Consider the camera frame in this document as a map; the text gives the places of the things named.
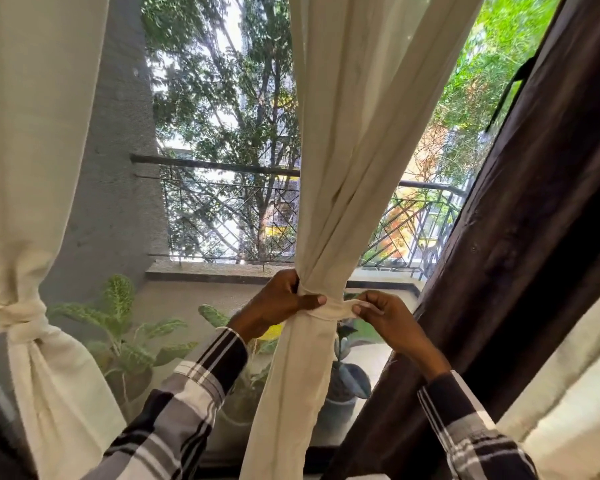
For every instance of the person's left hand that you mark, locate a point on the person's left hand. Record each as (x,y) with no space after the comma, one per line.
(270,307)

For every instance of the dark-leaved plant in grey pot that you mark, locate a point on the dark-leaved plant in grey pot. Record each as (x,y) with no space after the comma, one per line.
(345,382)

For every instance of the person's right thumb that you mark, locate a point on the person's right thumb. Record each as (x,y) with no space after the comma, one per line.
(364,308)

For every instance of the cream gathered curtain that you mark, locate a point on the cream gathered curtain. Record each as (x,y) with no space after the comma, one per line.
(360,144)

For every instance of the knotted cream curtain tieback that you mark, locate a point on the knotted cream curtain tieback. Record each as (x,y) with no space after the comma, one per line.
(20,319)

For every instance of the person's left thumb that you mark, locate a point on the person's left thumb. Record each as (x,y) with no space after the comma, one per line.
(311,301)

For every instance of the person's right hand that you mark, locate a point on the person's right hand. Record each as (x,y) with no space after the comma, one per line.
(397,327)

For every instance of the person's right forearm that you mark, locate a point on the person's right forearm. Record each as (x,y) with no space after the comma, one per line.
(470,434)

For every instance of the black metal balcony railing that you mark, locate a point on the black metal balcony railing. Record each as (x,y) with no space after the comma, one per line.
(230,214)

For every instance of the green potted plant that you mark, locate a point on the green potted plant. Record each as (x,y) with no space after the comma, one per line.
(240,394)

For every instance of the dark brown curtain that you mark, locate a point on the dark brown curtain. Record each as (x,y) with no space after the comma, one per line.
(530,234)

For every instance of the variegated leafy potted plant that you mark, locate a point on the variegated leafy potted plant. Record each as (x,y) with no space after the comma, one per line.
(125,339)

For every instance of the cream tied curtain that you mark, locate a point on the cream tied curtain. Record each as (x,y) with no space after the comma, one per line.
(30,144)

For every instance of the cream curtain panel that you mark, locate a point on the cream curtain panel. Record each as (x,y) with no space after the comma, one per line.
(575,404)

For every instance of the cream fabric curtain tieback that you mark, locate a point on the cream fabric curtain tieback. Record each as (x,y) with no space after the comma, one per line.
(335,309)

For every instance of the person's left forearm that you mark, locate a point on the person's left forearm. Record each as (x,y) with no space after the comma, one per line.
(180,414)

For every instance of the green trees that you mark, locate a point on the green trees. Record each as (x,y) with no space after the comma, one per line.
(220,94)

